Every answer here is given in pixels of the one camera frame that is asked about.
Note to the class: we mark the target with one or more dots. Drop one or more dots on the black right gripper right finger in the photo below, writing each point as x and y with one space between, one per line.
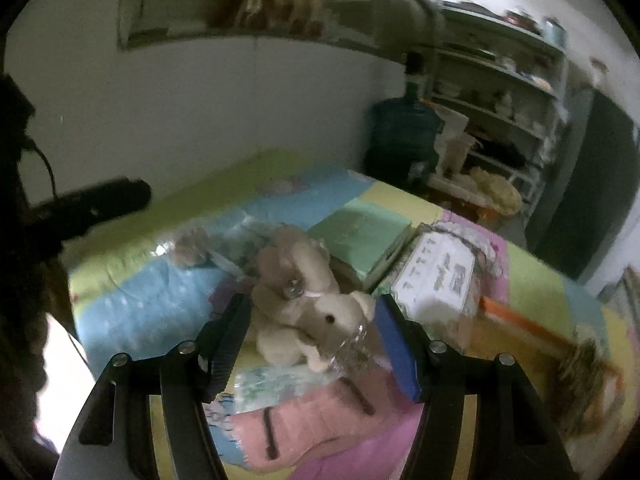
481 419

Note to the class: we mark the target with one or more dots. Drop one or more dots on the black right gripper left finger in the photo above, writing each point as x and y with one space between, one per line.
112 436

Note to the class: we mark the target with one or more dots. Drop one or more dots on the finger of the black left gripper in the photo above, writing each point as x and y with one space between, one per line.
74 214

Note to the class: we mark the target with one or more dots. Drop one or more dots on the flat cardboard box orange rim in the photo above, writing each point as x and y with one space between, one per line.
498 328

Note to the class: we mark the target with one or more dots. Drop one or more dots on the leopard print scrunchie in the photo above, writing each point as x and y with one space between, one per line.
577 400

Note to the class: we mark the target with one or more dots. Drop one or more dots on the pink plush toy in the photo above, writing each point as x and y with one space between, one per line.
323 421

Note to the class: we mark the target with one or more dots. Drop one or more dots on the floral tissue pack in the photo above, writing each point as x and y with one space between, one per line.
439 277

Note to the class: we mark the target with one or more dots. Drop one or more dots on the colourful patchwork play mat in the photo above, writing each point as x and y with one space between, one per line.
129 297

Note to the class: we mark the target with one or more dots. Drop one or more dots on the crumpled clear plastic bag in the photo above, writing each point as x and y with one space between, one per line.
231 247

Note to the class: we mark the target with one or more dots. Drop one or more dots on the beige plush toy in bag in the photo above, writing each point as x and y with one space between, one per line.
299 313

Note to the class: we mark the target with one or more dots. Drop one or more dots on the green tissue pack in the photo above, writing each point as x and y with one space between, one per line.
363 240

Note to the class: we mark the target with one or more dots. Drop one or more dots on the yellow bag of food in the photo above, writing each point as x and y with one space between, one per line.
505 198

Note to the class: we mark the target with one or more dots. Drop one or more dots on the dark grey refrigerator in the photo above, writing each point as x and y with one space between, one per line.
590 188

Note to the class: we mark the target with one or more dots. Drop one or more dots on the green water jug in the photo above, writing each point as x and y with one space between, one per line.
401 150

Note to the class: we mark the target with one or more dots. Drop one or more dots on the white metal shelf rack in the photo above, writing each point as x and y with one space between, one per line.
510 83

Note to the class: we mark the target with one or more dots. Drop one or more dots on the light blue pot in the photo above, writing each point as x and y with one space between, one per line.
553 32

